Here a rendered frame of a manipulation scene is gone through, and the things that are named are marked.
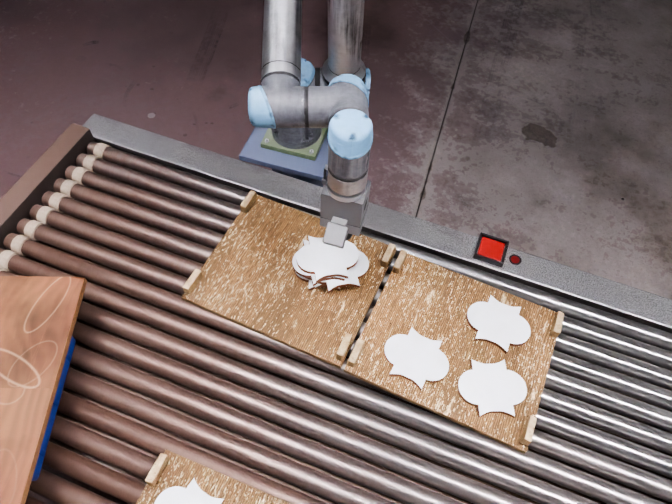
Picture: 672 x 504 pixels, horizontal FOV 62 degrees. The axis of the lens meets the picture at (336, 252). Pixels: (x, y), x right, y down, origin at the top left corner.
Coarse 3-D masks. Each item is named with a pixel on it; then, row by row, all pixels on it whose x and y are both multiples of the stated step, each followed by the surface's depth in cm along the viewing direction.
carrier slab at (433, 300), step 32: (384, 288) 134; (416, 288) 134; (448, 288) 135; (480, 288) 135; (384, 320) 129; (416, 320) 130; (448, 320) 130; (544, 320) 131; (448, 352) 126; (480, 352) 126; (512, 352) 126; (544, 352) 126; (384, 384) 121; (448, 384) 121; (544, 384) 122; (448, 416) 117; (512, 448) 116
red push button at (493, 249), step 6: (486, 240) 144; (492, 240) 144; (480, 246) 143; (486, 246) 143; (492, 246) 143; (498, 246) 143; (504, 246) 143; (480, 252) 142; (486, 252) 142; (492, 252) 142; (498, 252) 142; (492, 258) 141; (498, 258) 141
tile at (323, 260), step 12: (312, 240) 134; (300, 252) 132; (312, 252) 132; (324, 252) 132; (336, 252) 132; (348, 252) 132; (300, 264) 130; (312, 264) 130; (324, 264) 130; (336, 264) 130; (348, 264) 130; (324, 276) 129
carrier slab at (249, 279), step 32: (256, 224) 143; (288, 224) 144; (224, 256) 138; (256, 256) 138; (288, 256) 138; (224, 288) 133; (256, 288) 133; (288, 288) 133; (320, 288) 133; (352, 288) 134; (256, 320) 128; (288, 320) 128; (320, 320) 129; (352, 320) 129; (320, 352) 124
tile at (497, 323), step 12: (492, 300) 132; (468, 312) 130; (480, 312) 130; (492, 312) 130; (504, 312) 130; (516, 312) 130; (480, 324) 128; (492, 324) 128; (504, 324) 129; (516, 324) 129; (528, 324) 129; (480, 336) 127; (492, 336) 127; (504, 336) 127; (516, 336) 127; (528, 336) 127; (504, 348) 125
